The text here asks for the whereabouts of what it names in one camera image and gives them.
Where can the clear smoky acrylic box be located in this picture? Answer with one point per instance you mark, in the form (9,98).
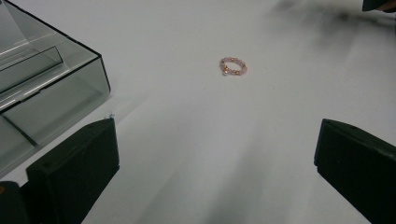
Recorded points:
(46,87)

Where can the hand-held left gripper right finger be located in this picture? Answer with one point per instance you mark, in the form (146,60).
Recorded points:
(361,168)

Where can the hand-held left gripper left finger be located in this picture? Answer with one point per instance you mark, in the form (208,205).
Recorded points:
(74,174)

